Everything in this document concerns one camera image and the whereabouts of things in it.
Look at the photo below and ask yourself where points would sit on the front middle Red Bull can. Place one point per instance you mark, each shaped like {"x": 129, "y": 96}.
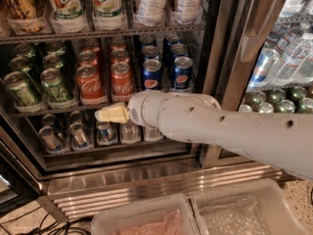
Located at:
{"x": 79, "y": 136}

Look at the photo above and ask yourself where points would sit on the red bull can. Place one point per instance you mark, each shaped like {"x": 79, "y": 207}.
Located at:
{"x": 51, "y": 139}
{"x": 79, "y": 136}
{"x": 105, "y": 132}

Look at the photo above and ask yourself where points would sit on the second row pepsi can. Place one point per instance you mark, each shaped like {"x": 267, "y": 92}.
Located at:
{"x": 149, "y": 52}
{"x": 177, "y": 50}

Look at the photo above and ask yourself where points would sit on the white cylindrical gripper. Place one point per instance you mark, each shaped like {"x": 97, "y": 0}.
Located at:
{"x": 136, "y": 110}

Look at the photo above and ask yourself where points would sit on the front right green can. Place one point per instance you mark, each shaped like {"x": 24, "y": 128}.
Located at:
{"x": 53, "y": 83}

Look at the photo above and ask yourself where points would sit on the right 7UP bottle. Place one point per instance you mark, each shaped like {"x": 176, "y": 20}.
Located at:
{"x": 107, "y": 8}

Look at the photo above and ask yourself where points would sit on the front left Red Bull can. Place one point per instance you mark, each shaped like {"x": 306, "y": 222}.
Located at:
{"x": 51, "y": 139}

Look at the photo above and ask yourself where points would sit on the second row right Pepsi can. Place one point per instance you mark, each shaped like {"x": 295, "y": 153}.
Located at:
{"x": 177, "y": 50}

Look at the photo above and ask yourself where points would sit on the second row left Coca-Cola can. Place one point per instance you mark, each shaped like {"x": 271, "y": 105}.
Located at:
{"x": 88, "y": 58}

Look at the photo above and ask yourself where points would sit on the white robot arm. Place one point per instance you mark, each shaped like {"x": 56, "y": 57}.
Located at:
{"x": 283, "y": 141}

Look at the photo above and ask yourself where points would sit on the clear plastic bin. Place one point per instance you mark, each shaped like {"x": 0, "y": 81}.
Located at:
{"x": 246, "y": 208}
{"x": 170, "y": 215}

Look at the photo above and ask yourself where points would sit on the left water bottle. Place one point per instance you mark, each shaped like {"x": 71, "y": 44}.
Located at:
{"x": 129, "y": 133}

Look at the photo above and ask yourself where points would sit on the front right Pepsi can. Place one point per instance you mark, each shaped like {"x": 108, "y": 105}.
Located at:
{"x": 181, "y": 73}

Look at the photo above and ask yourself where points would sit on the second row left Pepsi can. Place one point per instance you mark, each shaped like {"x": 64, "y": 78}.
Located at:
{"x": 149, "y": 52}

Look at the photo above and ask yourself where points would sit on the front right Red Bull can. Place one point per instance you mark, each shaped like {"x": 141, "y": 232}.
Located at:
{"x": 105, "y": 132}

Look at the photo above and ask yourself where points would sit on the front left Pepsi can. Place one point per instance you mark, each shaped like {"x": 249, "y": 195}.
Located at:
{"x": 152, "y": 74}

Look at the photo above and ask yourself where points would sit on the green can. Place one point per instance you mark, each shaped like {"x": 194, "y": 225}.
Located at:
{"x": 21, "y": 89}
{"x": 53, "y": 83}

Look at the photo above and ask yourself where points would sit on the second row right Coca-Cola can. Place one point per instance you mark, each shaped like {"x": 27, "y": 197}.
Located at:
{"x": 119, "y": 55}

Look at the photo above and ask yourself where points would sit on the second row coca-cola can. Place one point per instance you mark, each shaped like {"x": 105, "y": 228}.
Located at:
{"x": 88, "y": 58}
{"x": 119, "y": 55}

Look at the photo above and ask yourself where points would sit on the water bottle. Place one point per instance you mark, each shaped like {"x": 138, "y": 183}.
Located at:
{"x": 129, "y": 133}
{"x": 152, "y": 134}

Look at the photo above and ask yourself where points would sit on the glass fridge door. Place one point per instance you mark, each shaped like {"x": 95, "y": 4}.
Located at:
{"x": 233, "y": 37}

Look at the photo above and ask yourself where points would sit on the middle water bottle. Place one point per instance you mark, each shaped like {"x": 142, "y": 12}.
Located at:
{"x": 152, "y": 134}

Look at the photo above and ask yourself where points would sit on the left 7UP bottle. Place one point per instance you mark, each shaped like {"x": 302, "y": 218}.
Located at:
{"x": 67, "y": 9}

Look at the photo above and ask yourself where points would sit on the right clear plastic bin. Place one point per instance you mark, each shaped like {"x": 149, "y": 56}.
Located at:
{"x": 246, "y": 208}

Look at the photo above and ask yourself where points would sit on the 7up bottle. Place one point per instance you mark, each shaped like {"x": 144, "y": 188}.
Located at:
{"x": 67, "y": 9}
{"x": 107, "y": 8}

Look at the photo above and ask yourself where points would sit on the front left green can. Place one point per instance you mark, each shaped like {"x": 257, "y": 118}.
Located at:
{"x": 21, "y": 89}

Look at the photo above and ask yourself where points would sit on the left clear plastic bin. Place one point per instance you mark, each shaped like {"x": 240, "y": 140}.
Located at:
{"x": 170, "y": 215}

